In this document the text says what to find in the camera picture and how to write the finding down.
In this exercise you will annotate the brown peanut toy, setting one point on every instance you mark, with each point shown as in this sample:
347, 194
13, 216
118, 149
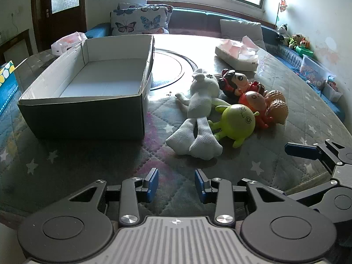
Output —
277, 110

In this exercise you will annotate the green alien toy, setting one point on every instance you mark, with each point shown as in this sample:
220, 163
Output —
239, 119

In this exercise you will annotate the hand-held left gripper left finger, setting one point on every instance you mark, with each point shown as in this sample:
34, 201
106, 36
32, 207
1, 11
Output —
153, 184

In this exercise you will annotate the small orange plush toy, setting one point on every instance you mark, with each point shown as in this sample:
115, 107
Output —
305, 42

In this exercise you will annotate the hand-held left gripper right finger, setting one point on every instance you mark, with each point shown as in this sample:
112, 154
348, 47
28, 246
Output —
199, 184

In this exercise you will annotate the small brown plush toy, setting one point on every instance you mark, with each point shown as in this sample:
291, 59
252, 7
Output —
294, 41

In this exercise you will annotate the dark wooden door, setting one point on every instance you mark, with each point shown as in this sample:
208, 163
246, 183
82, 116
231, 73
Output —
41, 11

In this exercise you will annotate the butterfly print pillow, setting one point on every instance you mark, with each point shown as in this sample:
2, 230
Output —
129, 5
137, 22

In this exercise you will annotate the clear plastic storage container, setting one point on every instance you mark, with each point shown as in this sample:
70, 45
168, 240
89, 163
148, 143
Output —
313, 71

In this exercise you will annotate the orange-headed red doll toy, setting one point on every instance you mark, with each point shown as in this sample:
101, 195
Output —
251, 99

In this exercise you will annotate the white and pink tissue pack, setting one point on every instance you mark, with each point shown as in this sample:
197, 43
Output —
233, 57

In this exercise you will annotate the dark wooden frame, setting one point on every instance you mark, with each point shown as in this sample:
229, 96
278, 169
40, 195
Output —
24, 35

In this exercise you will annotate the blue box with yellow dots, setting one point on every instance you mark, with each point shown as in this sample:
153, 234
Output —
7, 82

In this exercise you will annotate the black-haired red doll toy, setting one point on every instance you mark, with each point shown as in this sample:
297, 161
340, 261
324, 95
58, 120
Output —
233, 80

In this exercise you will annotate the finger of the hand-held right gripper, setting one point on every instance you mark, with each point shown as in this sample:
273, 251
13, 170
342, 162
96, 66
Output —
316, 191
299, 150

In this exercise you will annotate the round table turntable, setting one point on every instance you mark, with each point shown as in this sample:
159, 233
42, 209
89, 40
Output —
167, 71

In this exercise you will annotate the grey pillow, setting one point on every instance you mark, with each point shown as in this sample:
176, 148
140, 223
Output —
242, 29

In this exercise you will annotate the white plastic bag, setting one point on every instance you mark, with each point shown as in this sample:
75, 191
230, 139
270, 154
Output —
68, 42

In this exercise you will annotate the white plush rabbit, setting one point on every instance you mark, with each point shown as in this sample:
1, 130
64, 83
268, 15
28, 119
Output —
198, 101

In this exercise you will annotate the cardboard box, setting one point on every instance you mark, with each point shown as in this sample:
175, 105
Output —
82, 117

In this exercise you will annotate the flower pinwheel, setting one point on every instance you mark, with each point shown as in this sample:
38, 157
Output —
282, 5

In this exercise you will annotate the blue cushioned bench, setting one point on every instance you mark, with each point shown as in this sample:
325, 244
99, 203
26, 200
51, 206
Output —
192, 19

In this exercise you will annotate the small clear plastic box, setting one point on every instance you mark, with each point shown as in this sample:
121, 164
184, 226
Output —
332, 92

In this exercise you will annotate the black and white plush cow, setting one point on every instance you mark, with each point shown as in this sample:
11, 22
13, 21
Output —
282, 31

